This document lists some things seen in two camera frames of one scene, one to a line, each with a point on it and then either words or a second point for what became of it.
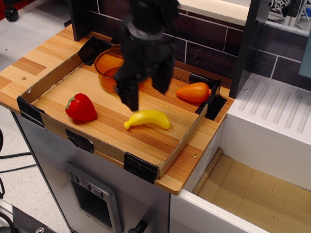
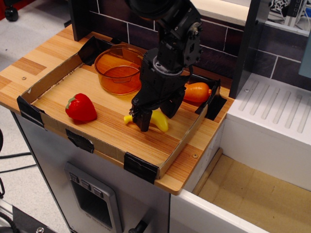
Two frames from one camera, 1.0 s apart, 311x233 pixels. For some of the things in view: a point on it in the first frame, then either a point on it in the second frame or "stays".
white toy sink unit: x=255 y=177 stays
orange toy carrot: x=198 y=92 stays
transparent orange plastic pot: x=107 y=62 stays
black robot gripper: x=144 y=41 to x=156 y=87
